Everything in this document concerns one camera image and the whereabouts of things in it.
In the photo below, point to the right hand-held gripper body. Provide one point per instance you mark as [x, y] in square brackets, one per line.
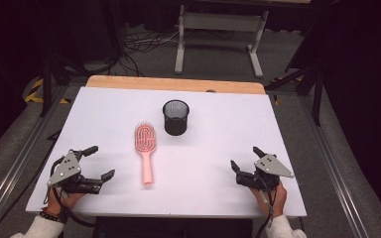
[271, 167]

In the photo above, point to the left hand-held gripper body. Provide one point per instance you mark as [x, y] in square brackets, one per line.
[66, 170]

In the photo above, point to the pink hairbrush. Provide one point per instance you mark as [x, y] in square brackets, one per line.
[145, 139]

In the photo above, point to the black mesh cup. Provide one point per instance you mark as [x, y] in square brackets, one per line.
[176, 124]

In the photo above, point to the person's left hand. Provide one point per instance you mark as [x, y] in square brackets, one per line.
[69, 200]

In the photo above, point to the person's right hand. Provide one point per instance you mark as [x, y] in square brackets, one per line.
[279, 200]

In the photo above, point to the white table mat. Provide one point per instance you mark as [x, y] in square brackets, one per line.
[195, 158]

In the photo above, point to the yellow black floor tape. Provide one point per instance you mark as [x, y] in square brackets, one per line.
[34, 92]
[276, 99]

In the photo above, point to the black metal stand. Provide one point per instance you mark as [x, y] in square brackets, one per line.
[316, 89]
[48, 82]

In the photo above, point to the person's dark lap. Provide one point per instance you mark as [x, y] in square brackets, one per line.
[175, 228]

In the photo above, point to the wooden table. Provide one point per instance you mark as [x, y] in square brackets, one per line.
[165, 83]

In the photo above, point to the aluminium floor rail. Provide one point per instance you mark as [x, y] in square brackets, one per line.
[16, 165]
[334, 172]

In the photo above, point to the white metal desk frame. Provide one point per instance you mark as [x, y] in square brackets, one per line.
[221, 21]

